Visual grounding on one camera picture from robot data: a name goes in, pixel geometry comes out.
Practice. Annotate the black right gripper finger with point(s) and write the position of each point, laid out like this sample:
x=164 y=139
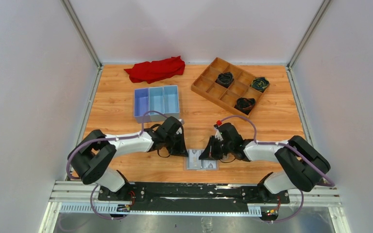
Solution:
x=206 y=155
x=213 y=143

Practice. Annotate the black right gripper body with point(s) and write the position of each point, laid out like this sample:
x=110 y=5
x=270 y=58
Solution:
x=214 y=147

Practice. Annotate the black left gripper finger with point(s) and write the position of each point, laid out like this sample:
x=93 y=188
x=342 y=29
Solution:
x=181 y=141
x=182 y=152

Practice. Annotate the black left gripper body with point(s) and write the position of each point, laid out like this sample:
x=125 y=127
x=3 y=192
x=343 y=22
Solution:
x=176 y=143

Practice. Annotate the white silver card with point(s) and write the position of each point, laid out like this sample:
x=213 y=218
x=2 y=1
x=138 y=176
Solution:
x=194 y=163

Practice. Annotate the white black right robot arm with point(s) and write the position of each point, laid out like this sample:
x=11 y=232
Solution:
x=302 y=166

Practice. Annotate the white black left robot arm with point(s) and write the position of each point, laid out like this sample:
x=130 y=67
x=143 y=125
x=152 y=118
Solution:
x=92 y=157

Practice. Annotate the white VIP card in sleeve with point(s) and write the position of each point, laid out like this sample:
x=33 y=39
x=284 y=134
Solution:
x=210 y=165

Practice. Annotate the blue three-compartment tray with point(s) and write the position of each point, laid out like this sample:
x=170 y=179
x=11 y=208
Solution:
x=150 y=102

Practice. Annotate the black red rolled sock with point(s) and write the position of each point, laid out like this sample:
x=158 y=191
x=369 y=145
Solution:
x=245 y=105

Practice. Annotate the brown wooden divided tray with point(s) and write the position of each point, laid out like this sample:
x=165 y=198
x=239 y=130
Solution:
x=230 y=87

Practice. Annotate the black rolled sock in tray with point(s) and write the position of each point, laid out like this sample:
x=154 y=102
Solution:
x=225 y=79

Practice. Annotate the black yellow rolled sock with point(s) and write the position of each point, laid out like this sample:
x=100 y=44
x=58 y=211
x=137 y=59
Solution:
x=260 y=84

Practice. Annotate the red cloth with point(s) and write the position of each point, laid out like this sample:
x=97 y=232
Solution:
x=154 y=71

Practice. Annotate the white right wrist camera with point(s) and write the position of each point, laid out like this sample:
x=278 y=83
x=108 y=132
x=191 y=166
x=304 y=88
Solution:
x=218 y=135

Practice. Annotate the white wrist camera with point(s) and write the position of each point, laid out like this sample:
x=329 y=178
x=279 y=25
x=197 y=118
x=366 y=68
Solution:
x=181 y=121
x=218 y=135

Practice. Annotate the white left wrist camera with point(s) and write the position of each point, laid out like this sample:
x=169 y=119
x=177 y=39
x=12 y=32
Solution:
x=181 y=121

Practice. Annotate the aluminium frame rail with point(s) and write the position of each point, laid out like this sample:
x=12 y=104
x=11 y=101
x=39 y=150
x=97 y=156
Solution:
x=75 y=197

